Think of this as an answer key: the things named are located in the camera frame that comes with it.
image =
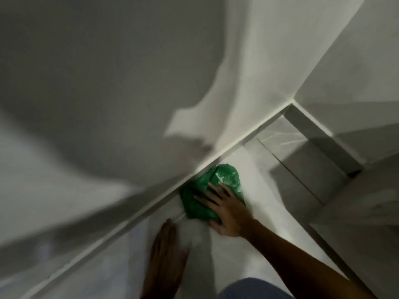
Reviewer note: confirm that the person's right hand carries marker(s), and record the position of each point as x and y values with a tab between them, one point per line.
232	214

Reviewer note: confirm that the person's left hand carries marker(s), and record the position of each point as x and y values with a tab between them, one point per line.
168	249

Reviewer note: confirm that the person's right middle finger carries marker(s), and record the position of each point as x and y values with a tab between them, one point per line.
215	191

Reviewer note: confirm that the person's left fingers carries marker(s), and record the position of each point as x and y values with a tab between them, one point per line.
170	233

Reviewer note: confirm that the person's right thumb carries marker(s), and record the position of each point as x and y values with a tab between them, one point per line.
215	226

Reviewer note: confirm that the green cleaning cloth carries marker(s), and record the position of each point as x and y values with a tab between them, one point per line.
199	199

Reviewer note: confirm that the person's right forearm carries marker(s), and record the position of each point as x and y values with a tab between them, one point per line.
299	267

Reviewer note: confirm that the person's left forearm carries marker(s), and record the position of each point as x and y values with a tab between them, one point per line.
162	288

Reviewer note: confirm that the white baseboard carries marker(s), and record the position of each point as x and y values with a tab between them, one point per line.
156	202

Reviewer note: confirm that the person's blue jeans leg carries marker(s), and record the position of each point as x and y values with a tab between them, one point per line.
254	289

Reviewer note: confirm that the grey baseboard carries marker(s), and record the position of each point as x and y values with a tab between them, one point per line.
321	138

